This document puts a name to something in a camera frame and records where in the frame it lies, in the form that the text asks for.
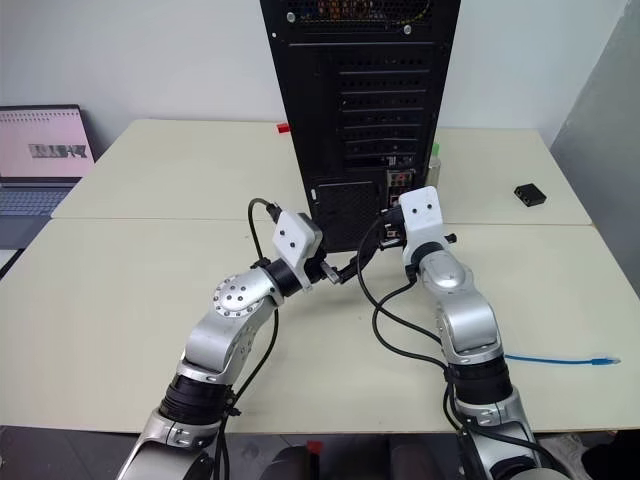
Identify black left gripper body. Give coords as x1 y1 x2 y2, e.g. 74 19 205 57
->
303 248 338 287

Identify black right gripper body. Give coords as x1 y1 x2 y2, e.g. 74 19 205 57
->
377 204 409 251

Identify black computer tower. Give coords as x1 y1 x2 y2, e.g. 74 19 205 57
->
259 0 463 253

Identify green capped grey bottle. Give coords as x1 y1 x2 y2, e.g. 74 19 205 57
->
428 143 444 188

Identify small black adapter box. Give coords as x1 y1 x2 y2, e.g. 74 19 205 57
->
514 183 546 207

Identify dark rounded shape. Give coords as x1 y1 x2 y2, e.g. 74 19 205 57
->
258 443 324 480

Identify grey partition panel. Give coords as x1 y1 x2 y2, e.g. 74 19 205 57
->
548 13 640 304

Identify open grey laptop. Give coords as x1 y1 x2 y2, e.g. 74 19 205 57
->
0 104 96 219

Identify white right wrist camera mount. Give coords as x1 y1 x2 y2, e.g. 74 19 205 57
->
397 185 447 262

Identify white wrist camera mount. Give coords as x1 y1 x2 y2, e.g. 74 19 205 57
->
271 210 325 292
397 185 447 262

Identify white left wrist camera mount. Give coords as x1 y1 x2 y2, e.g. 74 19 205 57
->
271 210 325 292

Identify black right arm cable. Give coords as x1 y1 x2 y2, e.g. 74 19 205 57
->
356 218 552 480

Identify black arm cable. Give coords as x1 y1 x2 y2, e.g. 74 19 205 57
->
213 197 282 480
356 218 552 480

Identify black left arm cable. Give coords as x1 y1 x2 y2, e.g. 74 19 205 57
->
213 197 282 480

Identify blue ethernet cable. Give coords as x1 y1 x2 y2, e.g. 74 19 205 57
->
503 352 623 367

